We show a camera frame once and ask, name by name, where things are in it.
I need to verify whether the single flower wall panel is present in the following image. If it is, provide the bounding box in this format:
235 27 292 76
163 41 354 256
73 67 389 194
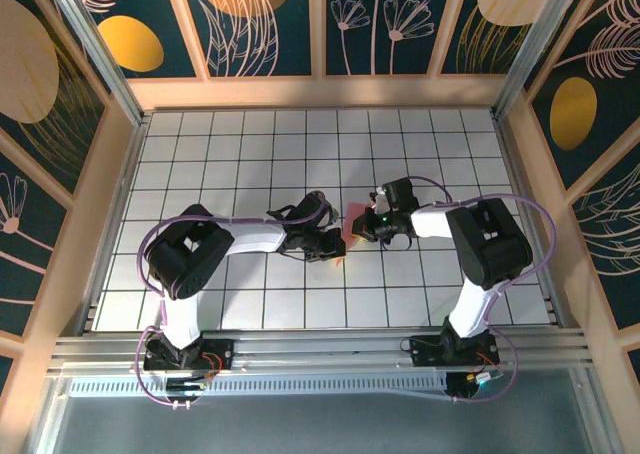
0 153 69 338

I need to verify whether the pink paper sheet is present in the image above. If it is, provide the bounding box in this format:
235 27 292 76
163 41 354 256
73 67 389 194
333 202 371 268

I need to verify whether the flower outlines wall panel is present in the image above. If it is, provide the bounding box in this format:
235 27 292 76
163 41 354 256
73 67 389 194
324 0 457 77

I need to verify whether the aluminium corner post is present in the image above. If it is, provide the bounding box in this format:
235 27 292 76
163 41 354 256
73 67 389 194
42 0 149 125
492 0 586 120

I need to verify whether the thin black right gripper cable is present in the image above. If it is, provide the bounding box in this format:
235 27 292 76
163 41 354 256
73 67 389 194
382 231 414 251

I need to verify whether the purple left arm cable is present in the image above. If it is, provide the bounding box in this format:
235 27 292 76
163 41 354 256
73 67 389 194
134 189 334 410

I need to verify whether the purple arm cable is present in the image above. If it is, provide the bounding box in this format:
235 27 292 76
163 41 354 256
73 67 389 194
407 175 557 405
134 189 334 410

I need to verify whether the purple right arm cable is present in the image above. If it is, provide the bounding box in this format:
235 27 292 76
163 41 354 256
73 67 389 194
407 175 557 405

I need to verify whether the yellow oval fern wall panel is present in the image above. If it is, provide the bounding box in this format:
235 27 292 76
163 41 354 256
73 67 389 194
529 0 640 190

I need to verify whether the yellow ovals wall panel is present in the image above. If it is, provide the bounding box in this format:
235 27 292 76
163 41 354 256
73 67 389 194
67 0 199 79

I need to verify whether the long aluminium mounting rail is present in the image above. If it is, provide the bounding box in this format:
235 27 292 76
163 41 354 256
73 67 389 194
47 327 599 375

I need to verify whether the aluminium side rail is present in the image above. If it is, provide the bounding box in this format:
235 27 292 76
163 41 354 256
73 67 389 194
492 111 569 328
74 113 151 335

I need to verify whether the leaf outlines wall panel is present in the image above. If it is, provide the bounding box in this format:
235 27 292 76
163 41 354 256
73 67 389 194
572 158 640 331

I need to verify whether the orange wire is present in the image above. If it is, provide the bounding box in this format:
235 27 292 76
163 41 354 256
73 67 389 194
198 352 224 378
474 349 501 375

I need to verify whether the large beige disc wall panel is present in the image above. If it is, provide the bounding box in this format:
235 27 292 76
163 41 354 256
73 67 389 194
0 0 109 195

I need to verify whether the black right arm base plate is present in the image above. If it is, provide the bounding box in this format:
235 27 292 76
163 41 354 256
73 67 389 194
409 334 500 368

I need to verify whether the white slotted cable duct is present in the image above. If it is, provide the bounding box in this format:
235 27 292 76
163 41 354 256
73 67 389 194
67 375 451 398

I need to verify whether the black controller board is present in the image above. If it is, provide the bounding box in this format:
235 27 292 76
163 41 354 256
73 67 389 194
164 376 209 393
446 368 506 401

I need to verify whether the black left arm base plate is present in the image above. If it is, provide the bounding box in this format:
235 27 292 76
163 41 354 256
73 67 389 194
143 338 236 373

